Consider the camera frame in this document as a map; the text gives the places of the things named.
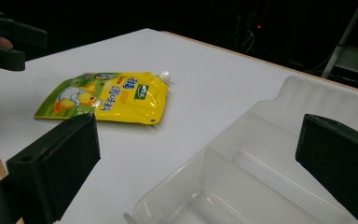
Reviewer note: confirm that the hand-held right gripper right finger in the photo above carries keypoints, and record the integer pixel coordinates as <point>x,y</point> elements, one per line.
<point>338,155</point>

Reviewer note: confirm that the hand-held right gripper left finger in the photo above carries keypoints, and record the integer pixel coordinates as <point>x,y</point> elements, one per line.
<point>59,168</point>

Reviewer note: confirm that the clear plastic container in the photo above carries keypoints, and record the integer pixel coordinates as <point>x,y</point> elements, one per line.
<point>261,174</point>

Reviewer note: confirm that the yellow spouted seasoning pouch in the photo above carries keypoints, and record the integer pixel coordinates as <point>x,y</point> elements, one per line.
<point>121,99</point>

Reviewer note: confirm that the grey metal stand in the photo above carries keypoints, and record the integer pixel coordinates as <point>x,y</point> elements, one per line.
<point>338,46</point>

